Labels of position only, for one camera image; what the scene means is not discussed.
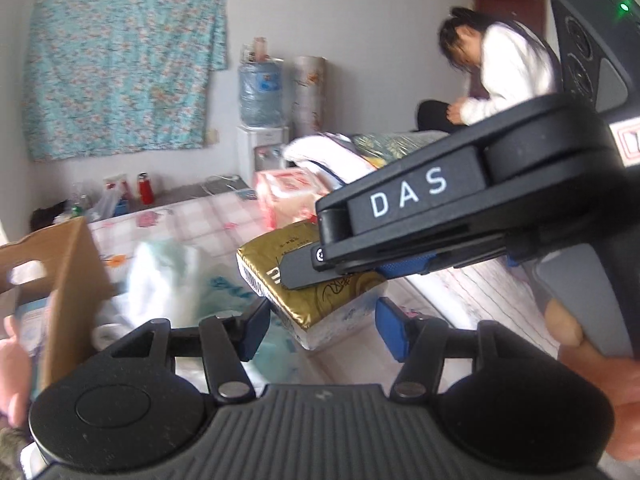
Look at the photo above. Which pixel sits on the teal floral wall cloth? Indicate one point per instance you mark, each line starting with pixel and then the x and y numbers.
pixel 120 60

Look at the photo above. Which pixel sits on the gold tissue pack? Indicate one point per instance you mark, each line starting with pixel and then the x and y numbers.
pixel 300 305

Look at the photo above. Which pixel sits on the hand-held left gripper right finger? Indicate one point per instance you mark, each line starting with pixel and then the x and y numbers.
pixel 392 327

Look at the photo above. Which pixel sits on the white plastic bag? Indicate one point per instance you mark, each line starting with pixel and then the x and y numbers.
pixel 165 280

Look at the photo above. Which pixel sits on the white striped folded blanket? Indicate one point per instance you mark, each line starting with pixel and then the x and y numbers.
pixel 320 152

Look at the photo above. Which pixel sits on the person's right hand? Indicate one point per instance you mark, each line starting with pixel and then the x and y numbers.
pixel 620 395

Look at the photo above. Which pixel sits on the white water dispenser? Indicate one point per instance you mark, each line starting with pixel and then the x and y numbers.
pixel 255 155

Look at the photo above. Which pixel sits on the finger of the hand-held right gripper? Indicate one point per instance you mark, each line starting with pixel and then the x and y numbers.
pixel 305 270
pixel 405 266

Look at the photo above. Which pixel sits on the red and white packet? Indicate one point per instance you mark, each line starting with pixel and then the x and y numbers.
pixel 116 187

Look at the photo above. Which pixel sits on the black cloth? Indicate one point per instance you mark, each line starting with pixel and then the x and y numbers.
pixel 49 215

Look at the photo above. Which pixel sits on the grey floral pillow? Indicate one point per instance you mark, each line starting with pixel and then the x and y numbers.
pixel 395 145

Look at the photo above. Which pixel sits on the printed roll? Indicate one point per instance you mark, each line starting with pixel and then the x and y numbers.
pixel 309 95

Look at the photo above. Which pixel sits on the white printed quilt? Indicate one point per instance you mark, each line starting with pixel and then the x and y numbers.
pixel 480 305

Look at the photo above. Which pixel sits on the wall socket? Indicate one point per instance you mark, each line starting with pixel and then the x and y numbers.
pixel 213 137

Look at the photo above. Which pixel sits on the clear plastic bottle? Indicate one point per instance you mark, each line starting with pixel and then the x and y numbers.
pixel 248 54

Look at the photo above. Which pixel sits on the pink plastic bottle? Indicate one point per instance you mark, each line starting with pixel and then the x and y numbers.
pixel 260 49

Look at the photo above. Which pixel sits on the pink plush toy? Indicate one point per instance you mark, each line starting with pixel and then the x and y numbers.
pixel 12 370

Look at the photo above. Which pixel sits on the brown cardboard box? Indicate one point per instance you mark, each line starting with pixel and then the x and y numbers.
pixel 75 280

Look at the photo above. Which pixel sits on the brown door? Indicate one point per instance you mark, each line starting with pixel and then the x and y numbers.
pixel 510 0

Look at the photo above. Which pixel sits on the clear plastic bag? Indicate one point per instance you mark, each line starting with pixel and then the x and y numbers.
pixel 100 205

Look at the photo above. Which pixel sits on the red thermos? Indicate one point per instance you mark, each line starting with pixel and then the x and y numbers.
pixel 144 190

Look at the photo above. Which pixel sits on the light blue packet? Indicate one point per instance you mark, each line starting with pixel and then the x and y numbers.
pixel 35 350

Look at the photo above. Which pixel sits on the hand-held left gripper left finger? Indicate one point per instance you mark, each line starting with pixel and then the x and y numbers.
pixel 255 330

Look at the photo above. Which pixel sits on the pink wet wipes pack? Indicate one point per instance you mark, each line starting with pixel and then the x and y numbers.
pixel 285 195

